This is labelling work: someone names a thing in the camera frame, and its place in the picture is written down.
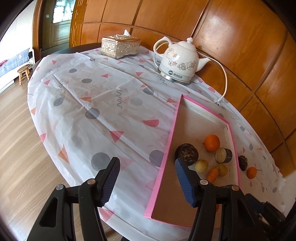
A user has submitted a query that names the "pale yellow round fruit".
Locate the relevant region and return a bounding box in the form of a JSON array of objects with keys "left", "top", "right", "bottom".
[{"left": 194, "top": 159, "right": 209, "bottom": 173}]

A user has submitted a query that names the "small orange carrot piece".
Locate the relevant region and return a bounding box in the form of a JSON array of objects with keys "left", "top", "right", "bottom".
[{"left": 206, "top": 167, "right": 219, "bottom": 183}]

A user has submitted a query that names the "dark brown dried fruit front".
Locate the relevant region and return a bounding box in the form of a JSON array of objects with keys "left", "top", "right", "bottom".
[{"left": 175, "top": 143, "right": 199, "bottom": 166}]

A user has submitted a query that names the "dark brown dried fruit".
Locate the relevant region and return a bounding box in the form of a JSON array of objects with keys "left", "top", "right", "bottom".
[
  {"left": 175, "top": 143, "right": 199, "bottom": 166},
  {"left": 238, "top": 155, "right": 248, "bottom": 171}
]

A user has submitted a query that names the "small yellow round fruit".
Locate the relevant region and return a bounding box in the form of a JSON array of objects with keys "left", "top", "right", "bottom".
[{"left": 217, "top": 164, "right": 228, "bottom": 177}]

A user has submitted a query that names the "dark sugarcane segment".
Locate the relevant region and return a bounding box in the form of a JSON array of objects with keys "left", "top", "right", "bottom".
[{"left": 215, "top": 148, "right": 233, "bottom": 164}]

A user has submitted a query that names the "pink-edged shallow tray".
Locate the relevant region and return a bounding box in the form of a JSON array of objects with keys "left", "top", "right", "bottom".
[{"left": 144, "top": 95, "right": 240, "bottom": 227}]

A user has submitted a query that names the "orange mandarin with stem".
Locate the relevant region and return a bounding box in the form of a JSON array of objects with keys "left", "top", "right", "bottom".
[{"left": 246, "top": 167, "right": 262, "bottom": 179}]

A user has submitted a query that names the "white patterned tablecloth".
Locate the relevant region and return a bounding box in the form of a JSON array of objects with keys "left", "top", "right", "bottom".
[{"left": 28, "top": 47, "right": 286, "bottom": 240}]

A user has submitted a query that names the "metal kettle base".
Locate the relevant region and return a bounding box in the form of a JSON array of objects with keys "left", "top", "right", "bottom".
[{"left": 157, "top": 68, "right": 191, "bottom": 85}]

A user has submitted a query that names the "white ceramic electric kettle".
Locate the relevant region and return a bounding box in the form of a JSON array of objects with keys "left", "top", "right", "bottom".
[{"left": 153, "top": 37, "right": 211, "bottom": 81}]

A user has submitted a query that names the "ornate silver tissue box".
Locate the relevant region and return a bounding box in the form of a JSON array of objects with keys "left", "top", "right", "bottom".
[{"left": 101, "top": 29, "right": 141, "bottom": 59}]

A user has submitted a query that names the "small wooden stool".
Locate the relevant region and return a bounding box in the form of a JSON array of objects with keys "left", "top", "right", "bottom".
[{"left": 17, "top": 64, "right": 30, "bottom": 86}]

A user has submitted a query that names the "wooden door with glass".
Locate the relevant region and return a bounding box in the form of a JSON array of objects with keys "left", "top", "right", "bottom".
[{"left": 33, "top": 0, "right": 75, "bottom": 61}]

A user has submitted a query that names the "white kettle power cord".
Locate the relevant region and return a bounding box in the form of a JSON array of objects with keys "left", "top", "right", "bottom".
[{"left": 196, "top": 51, "right": 228, "bottom": 106}]

